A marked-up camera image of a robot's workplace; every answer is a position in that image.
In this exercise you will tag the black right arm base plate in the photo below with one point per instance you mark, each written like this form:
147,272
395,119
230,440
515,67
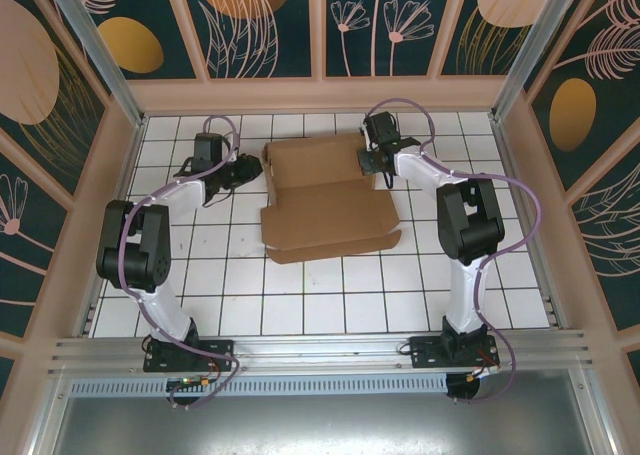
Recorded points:
425,350

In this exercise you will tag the small circuit board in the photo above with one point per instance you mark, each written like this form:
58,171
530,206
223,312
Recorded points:
192,381

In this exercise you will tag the aluminium frame post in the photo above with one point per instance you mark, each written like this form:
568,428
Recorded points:
537,40
101,55

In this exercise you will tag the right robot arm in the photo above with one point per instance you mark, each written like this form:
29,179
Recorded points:
470,225

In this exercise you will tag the aluminium table rail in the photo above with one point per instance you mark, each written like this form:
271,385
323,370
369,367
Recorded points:
320,347

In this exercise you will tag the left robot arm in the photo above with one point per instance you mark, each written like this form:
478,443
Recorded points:
135,255

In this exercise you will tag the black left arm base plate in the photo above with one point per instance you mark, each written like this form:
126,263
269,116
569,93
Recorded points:
220,350

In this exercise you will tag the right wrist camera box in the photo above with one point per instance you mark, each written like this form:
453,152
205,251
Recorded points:
366,139

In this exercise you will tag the grey metal sheet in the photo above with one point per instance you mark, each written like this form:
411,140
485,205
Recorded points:
320,425

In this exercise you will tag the thin aluminium side rail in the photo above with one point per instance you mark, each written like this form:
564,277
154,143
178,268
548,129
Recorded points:
510,155

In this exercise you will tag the brown cardboard box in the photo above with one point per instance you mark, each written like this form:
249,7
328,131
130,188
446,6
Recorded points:
325,215

